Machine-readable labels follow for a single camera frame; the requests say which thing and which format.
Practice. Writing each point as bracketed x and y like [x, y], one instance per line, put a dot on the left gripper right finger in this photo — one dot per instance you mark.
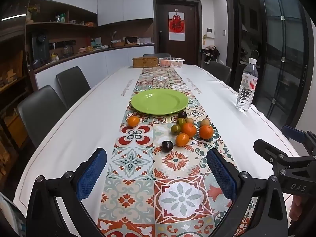
[269, 216]

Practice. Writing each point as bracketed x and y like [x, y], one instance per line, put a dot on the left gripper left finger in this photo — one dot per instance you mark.
[43, 215]

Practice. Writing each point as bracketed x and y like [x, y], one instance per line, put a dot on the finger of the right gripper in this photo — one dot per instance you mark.
[269, 152]
[307, 139]

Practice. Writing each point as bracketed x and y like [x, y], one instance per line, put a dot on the tan longan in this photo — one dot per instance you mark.
[190, 120]
[205, 122]

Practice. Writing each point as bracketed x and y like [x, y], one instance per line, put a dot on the large orange mandarin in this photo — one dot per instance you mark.
[189, 129]

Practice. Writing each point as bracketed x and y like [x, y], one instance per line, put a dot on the small orange kumquat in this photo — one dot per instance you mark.
[133, 121]

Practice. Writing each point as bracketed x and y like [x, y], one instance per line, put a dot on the small orange mandarin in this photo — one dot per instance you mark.
[182, 140]

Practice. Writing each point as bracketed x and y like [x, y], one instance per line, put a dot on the green tomato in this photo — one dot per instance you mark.
[176, 129]
[181, 121]

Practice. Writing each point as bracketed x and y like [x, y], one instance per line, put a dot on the dark plum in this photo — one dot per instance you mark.
[182, 114]
[167, 146]

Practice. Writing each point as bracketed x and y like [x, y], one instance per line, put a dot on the right hand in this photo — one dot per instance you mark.
[297, 205]

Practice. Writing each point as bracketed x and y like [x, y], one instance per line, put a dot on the clear water bottle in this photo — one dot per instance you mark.
[247, 86]

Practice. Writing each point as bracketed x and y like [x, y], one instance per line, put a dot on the grey chair near left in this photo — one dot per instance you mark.
[40, 112]

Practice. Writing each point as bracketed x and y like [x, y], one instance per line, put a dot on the grey chair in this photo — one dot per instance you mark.
[40, 112]
[220, 71]
[73, 85]

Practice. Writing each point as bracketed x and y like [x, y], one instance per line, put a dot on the dark glass sliding door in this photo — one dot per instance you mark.
[288, 41]

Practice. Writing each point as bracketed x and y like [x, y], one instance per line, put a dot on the patterned table runner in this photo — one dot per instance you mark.
[148, 192]

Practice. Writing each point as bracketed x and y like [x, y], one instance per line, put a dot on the grey chair right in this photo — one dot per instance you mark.
[220, 71]

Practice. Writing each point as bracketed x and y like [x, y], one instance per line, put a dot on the grey chair far left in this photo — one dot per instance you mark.
[73, 85]

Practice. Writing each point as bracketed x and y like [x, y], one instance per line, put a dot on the white lower cabinets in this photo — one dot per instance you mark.
[95, 66]

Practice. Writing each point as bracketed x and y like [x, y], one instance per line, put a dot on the green plate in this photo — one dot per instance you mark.
[159, 101]

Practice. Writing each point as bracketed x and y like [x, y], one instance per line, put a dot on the dark wooden door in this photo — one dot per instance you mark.
[189, 50]

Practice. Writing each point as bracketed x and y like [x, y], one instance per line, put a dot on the plastic fruit basket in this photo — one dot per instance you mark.
[170, 62]

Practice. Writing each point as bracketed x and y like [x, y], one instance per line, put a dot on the black coffee machine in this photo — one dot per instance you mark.
[40, 50]

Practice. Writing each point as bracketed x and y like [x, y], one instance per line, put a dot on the wicker box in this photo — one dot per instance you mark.
[144, 62]

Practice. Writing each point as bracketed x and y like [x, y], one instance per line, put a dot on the grey chair head end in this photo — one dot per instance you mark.
[159, 55]

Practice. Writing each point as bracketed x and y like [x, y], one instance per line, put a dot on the red fu calendar poster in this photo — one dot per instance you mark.
[176, 26]

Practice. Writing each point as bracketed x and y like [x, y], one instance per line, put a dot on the wall intercom panel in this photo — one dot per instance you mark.
[210, 33]

